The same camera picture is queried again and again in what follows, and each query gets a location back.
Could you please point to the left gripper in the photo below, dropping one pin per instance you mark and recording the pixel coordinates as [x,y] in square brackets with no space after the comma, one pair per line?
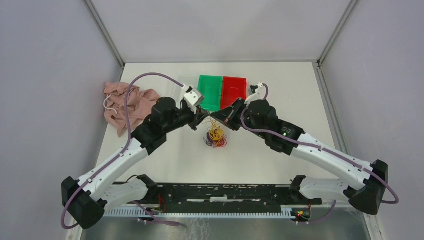
[199,114]

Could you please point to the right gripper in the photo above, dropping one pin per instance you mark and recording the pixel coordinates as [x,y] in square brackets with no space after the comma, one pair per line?
[227,116]

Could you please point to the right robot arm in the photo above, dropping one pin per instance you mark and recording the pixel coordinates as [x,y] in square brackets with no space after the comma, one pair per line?
[359,182]

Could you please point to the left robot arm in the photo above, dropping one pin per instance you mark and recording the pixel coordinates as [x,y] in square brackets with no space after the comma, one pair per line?
[86,198]

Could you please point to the red plastic bin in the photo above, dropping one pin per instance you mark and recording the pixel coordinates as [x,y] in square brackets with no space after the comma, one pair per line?
[233,88]

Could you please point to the green plastic bin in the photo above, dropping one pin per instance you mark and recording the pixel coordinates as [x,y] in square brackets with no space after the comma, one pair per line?
[211,88]

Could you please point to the clear plastic bin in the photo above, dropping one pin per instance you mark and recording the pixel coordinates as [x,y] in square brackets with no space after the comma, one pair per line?
[190,80]

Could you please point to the pink cloth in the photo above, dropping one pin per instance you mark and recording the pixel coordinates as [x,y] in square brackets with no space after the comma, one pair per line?
[122,99]

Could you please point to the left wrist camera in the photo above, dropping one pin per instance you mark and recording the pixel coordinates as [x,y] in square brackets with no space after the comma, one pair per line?
[193,95]

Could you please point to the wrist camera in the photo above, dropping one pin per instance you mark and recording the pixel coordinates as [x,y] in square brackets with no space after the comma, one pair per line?
[259,91]
[193,95]

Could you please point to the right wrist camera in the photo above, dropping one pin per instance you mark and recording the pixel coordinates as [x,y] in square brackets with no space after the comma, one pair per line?
[259,91]

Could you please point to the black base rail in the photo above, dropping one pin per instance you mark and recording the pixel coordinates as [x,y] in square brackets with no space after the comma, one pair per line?
[208,198]

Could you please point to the white comb cable duct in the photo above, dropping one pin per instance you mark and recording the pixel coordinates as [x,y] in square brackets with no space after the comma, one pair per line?
[137,212]

